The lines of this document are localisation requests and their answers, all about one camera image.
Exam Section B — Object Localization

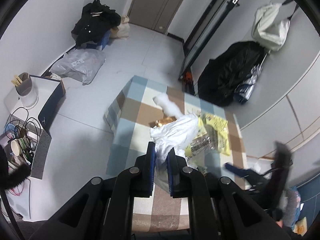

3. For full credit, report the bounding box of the black jacket pile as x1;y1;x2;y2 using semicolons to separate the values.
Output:
71;0;121;48

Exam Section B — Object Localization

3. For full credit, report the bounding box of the white foam packing piece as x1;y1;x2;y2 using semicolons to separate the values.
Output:
153;93;183;119

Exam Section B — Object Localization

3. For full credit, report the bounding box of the grey brown door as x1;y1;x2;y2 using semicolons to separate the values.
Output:
128;0;183;34

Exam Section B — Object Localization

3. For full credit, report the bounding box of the orange black tool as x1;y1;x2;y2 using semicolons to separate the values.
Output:
182;70;195;95

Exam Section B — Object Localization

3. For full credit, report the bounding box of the checkered tablecloth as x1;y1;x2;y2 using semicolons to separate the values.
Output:
103;74;251;233

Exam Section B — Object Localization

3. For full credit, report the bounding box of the grey chopstick cup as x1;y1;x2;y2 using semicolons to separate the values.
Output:
11;72;39;109

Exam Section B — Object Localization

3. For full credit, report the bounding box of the black hanging coat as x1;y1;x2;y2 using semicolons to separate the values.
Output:
197;41;265;107

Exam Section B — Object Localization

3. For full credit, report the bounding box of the black cable bundle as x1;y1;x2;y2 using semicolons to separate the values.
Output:
4;106;42;156

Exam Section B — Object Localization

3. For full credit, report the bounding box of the white hanging bag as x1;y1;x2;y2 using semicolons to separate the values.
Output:
251;3;290;51

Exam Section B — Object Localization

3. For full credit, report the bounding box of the large yellow bread wrapper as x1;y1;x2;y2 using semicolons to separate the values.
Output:
184;113;231;158

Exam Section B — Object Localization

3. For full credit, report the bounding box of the white sliding wardrobe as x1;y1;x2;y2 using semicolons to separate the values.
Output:
230;56;319;158

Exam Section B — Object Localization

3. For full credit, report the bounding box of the white navy cardboard box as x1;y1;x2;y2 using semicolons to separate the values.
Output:
4;75;65;131

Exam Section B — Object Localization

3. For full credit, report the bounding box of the black framed glass door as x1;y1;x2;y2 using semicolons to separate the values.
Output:
178;0;240;80

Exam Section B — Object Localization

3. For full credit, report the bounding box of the grey plastic mailer bag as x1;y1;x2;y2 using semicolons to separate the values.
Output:
50;49;106;85

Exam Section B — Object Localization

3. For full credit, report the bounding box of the blue plastic stool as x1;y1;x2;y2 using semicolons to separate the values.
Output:
86;30;111;51

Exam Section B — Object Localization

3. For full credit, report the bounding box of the silver folded umbrella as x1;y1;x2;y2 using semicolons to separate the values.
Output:
233;64;263;105

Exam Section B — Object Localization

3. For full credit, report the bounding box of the brown gold snack wrapper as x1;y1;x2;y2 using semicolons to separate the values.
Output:
149;116;176;128

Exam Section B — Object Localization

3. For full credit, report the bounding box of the beige tote bag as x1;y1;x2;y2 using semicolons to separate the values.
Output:
110;15;130;39

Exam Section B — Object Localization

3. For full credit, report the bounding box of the paper cup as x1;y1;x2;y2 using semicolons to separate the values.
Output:
10;138;27;156

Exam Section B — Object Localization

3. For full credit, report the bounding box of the white plastic bag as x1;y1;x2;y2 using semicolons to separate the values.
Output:
150;113;199;168

